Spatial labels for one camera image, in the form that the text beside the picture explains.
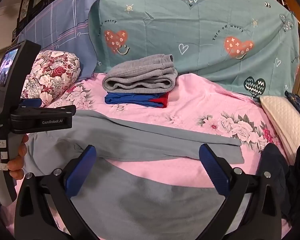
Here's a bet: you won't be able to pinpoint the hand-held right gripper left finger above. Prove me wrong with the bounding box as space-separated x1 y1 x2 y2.
14 144 98 240

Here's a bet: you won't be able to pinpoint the rolled floral quilt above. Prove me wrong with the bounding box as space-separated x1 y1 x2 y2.
21 50 81 108

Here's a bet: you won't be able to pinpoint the folded grey sweatpants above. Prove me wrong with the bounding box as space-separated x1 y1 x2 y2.
102 54 178 96

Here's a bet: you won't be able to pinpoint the teal cartoon pillow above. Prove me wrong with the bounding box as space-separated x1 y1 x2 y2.
87 0 300 103

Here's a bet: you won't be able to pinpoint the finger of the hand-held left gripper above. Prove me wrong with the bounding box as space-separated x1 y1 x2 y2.
11 99 77 134

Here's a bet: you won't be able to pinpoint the folded blue and red garment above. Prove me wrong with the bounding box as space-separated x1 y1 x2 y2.
104 92 170 108

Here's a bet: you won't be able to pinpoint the blue plaid pillow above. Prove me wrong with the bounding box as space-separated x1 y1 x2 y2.
16 0 103 83

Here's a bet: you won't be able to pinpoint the pink floral bed sheet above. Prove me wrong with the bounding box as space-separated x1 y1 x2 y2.
15 72 293 240

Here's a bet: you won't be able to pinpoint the grey-blue pants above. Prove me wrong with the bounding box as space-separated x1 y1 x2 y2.
22 110 250 240

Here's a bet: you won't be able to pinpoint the dark navy garment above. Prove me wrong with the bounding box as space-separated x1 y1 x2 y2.
256 142 290 220

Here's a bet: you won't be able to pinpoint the person's left hand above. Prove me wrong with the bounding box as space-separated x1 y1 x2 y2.
8 134 29 180

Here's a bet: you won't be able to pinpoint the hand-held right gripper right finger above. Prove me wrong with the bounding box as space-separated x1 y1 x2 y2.
199 144 283 240

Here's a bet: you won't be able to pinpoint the dark denim garment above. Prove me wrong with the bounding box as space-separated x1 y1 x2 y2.
284 90 300 120

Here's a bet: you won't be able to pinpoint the cream quilted pillow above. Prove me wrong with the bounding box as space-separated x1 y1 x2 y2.
260 95 300 165

